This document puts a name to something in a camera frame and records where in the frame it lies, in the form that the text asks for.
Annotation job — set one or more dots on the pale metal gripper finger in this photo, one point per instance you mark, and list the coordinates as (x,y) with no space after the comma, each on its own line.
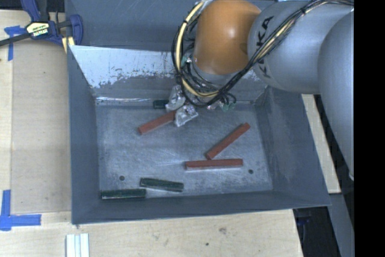
(176,97)
(185,115)

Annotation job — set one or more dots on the red-brown flat block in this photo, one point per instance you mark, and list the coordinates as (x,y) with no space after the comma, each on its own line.
(213,163)
(228,141)
(155,124)

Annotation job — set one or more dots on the grey metal bin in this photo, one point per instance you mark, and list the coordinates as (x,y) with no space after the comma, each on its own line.
(168,147)

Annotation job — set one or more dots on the dark green flat block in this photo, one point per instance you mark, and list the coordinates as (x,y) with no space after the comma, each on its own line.
(162,184)
(123,193)

